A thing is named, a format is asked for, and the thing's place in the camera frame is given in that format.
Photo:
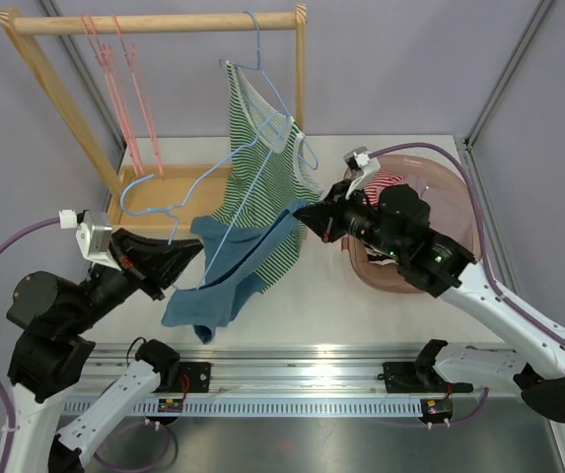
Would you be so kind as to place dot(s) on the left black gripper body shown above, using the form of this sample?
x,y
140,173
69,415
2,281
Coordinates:
x,y
129,258

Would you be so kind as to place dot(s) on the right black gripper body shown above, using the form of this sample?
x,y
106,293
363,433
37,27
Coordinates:
x,y
350,213

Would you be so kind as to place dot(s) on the red white striped tank top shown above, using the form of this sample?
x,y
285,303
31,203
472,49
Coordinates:
x,y
381,180

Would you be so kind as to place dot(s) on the blue hanger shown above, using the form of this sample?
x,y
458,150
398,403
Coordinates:
x,y
170,210
259,67

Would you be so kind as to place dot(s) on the blue tank top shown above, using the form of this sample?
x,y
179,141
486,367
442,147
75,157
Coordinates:
x,y
232,256

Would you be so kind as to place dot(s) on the black white striped tank top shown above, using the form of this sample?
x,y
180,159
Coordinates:
x,y
377,258

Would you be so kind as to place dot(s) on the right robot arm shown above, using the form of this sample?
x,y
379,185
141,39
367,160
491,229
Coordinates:
x,y
398,227

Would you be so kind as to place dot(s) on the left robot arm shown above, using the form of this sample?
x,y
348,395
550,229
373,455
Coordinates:
x,y
49,356

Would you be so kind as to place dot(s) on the green white striped tank top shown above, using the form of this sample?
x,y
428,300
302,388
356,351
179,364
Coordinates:
x,y
283,180

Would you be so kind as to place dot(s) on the blue hanger under green top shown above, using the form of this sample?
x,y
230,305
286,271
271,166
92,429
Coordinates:
x,y
259,67

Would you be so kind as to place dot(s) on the wooden clothes rack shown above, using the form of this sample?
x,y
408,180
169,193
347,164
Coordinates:
x,y
22,32

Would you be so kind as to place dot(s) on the pink plastic basin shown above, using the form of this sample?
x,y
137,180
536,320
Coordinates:
x,y
386,278

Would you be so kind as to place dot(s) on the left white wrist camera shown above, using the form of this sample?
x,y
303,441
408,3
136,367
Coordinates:
x,y
92,232

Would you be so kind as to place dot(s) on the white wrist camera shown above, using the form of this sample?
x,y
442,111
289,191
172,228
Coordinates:
x,y
362,169
92,232

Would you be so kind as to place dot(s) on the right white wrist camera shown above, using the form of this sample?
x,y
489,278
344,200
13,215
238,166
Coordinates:
x,y
362,169

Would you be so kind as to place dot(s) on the left aluminium frame post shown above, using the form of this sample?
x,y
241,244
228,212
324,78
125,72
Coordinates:
x,y
90,86

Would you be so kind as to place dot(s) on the aluminium frame post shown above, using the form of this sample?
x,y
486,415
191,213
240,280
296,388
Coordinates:
x,y
518,54
90,86

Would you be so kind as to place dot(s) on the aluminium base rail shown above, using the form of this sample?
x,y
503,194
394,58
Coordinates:
x,y
310,370

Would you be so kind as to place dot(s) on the white slotted cable duct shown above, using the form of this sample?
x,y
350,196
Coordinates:
x,y
283,407

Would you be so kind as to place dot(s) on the right aluminium frame post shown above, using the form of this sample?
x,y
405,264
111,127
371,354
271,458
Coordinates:
x,y
518,54

